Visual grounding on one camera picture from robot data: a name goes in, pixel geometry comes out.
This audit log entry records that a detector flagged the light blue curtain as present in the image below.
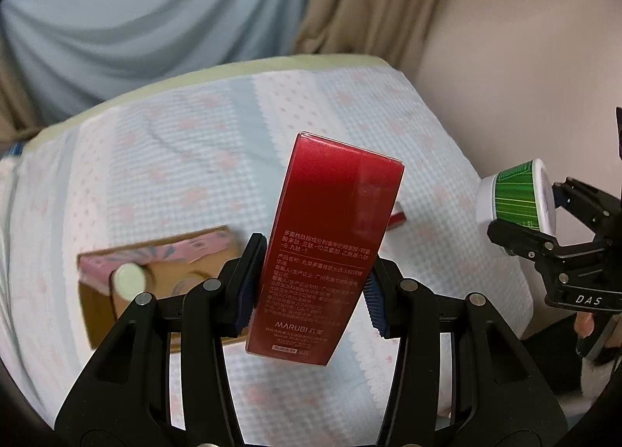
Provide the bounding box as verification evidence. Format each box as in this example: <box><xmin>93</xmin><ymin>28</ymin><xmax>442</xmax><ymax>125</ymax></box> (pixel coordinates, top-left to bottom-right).
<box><xmin>0</xmin><ymin>0</ymin><xmax>324</xmax><ymax>112</ymax></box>

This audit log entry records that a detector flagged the pink and blue printed blanket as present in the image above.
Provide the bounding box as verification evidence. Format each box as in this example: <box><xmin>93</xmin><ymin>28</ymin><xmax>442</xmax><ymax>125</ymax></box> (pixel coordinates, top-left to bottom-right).
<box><xmin>0</xmin><ymin>63</ymin><xmax>535</xmax><ymax>447</ymax></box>

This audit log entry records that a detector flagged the pale round-capped bottle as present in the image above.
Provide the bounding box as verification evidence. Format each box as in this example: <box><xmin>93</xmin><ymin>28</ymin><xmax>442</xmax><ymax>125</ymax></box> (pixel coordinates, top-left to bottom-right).
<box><xmin>110</xmin><ymin>263</ymin><xmax>147</xmax><ymax>303</ymax></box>

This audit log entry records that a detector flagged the pale green mattress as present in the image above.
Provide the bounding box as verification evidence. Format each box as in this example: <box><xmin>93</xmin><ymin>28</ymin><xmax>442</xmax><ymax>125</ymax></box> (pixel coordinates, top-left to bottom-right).
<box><xmin>24</xmin><ymin>54</ymin><xmax>390</xmax><ymax>146</ymax></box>

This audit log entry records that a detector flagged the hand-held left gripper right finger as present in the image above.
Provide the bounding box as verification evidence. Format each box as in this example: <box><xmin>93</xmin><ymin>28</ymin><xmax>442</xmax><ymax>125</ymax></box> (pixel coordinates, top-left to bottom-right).
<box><xmin>362</xmin><ymin>257</ymin><xmax>569</xmax><ymax>447</ymax></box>

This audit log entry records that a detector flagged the white jar with green label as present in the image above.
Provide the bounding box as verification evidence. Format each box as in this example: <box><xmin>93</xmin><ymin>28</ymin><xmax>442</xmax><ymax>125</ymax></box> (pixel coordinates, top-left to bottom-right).
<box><xmin>476</xmin><ymin>158</ymin><xmax>557</xmax><ymax>237</ymax></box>

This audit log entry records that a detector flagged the brown cardboard box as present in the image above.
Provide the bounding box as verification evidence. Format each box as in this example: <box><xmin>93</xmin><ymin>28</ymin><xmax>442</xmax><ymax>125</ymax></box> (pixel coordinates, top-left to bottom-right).
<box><xmin>77</xmin><ymin>225</ymin><xmax>254</xmax><ymax>351</ymax></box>

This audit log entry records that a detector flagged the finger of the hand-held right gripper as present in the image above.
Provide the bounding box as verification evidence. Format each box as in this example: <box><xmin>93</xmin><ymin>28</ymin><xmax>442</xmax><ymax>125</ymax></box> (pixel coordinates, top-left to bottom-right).
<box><xmin>553</xmin><ymin>177</ymin><xmax>622</xmax><ymax>235</ymax></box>
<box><xmin>487</xmin><ymin>218</ymin><xmax>614</xmax><ymax>266</ymax></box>

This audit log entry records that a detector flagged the small red box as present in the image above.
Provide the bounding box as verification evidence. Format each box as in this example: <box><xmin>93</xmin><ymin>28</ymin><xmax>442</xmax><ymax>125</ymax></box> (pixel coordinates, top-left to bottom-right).
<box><xmin>387</xmin><ymin>204</ymin><xmax>408</xmax><ymax>232</ymax></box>

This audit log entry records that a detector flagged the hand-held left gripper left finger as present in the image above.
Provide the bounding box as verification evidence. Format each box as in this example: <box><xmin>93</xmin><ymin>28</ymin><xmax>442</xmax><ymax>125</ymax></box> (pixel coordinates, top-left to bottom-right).
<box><xmin>53</xmin><ymin>233</ymin><xmax>268</xmax><ymax>447</ymax></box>

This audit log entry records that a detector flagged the pink patterned packet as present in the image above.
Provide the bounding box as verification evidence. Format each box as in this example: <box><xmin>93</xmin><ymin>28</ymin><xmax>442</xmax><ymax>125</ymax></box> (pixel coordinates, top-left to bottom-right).
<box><xmin>78</xmin><ymin>227</ymin><xmax>235</xmax><ymax>293</ymax></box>

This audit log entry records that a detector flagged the tall red cosmetics box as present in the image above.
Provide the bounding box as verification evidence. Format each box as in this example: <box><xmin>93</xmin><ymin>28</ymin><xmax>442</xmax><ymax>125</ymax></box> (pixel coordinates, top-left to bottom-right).
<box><xmin>245</xmin><ymin>132</ymin><xmax>405</xmax><ymax>367</ymax></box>

